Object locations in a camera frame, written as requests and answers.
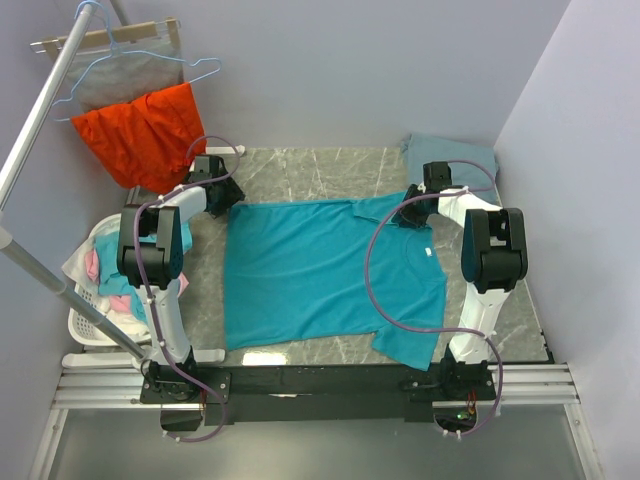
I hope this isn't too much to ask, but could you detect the white table edge bracket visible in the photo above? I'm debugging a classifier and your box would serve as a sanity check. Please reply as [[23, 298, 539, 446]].
[[206, 145, 246, 157]]

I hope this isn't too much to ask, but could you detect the folded grey-blue t-shirt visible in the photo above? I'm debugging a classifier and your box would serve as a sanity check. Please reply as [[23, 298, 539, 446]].
[[400, 134, 499, 205]]

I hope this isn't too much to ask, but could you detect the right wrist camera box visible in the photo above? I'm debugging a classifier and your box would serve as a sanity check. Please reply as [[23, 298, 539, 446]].
[[423, 161, 453, 193]]

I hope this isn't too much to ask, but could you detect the light blue wire hanger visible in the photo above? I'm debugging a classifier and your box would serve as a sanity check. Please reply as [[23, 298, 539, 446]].
[[52, 1, 222, 123]]

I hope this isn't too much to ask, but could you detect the white front table bracket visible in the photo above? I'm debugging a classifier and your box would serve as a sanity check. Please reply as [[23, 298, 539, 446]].
[[62, 348, 229, 370]]

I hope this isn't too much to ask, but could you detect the orange hanging shirt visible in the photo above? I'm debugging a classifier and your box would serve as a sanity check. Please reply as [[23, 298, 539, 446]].
[[71, 83, 206, 194]]

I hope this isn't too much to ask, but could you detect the turquoise t-shirt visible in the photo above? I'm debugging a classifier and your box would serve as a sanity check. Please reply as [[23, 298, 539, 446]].
[[223, 193, 447, 370]]

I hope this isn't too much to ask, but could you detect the silver clothes rack pole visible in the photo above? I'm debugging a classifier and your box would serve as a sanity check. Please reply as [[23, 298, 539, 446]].
[[1, 1, 126, 376]]

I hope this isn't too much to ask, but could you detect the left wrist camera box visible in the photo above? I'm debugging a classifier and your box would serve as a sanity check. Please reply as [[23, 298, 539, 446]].
[[190, 154, 227, 183]]

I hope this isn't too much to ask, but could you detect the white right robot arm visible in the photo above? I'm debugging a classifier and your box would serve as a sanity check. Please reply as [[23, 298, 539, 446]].
[[393, 184, 528, 364]]

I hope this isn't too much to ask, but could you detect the grey hanging cloth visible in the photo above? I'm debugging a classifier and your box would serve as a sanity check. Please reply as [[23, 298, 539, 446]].
[[73, 39, 183, 112]]

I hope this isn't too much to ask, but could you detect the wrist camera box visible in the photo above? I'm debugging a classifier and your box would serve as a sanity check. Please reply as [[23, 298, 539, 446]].
[[190, 154, 227, 183], [423, 161, 453, 193]]

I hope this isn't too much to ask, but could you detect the wooden hanger bar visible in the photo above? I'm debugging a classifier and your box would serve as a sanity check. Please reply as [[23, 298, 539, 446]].
[[30, 17, 181, 61]]

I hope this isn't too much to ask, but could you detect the white laundry basket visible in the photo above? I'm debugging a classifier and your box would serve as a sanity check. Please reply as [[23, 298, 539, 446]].
[[62, 214, 150, 347]]

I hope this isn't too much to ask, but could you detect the pile of laundry clothes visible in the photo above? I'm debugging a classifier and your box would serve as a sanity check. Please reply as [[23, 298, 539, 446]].
[[62, 224, 194, 336]]

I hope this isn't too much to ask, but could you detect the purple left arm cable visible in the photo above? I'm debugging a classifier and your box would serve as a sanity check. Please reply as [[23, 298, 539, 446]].
[[134, 135, 244, 445]]

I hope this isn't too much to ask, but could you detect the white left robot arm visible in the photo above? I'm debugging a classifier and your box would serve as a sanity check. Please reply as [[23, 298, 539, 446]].
[[116, 156, 245, 402]]

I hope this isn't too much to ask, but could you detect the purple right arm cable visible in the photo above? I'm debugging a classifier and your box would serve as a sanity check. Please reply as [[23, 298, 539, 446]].
[[364, 158, 504, 441]]

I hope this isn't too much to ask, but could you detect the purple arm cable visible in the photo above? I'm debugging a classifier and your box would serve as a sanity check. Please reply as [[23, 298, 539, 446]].
[[134, 135, 244, 445], [364, 158, 504, 441]]

